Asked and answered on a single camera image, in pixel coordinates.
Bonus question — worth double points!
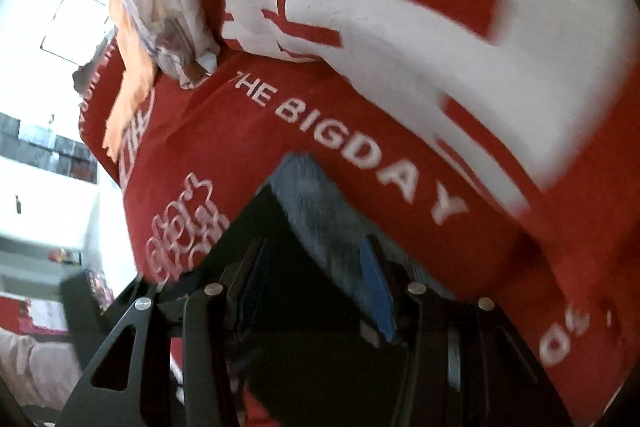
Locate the dark wall shelf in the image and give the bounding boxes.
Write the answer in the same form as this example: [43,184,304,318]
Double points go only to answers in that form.
[0,113,99,184]

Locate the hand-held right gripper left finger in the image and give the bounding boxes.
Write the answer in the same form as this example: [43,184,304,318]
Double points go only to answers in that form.
[60,234,274,427]

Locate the black framed white board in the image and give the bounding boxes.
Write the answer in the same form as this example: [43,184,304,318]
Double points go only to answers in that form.
[40,0,114,64]

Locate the red and white printed blanket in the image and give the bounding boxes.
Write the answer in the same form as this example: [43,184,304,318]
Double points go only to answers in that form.
[77,0,640,427]

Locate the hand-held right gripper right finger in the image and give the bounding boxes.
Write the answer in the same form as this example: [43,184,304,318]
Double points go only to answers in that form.
[360,234,574,427]

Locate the orange cloth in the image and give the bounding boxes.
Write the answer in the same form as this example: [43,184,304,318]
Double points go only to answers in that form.
[102,0,157,158]

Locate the black pants with grey waistband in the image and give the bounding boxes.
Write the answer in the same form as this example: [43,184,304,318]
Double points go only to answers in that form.
[220,152,451,427]

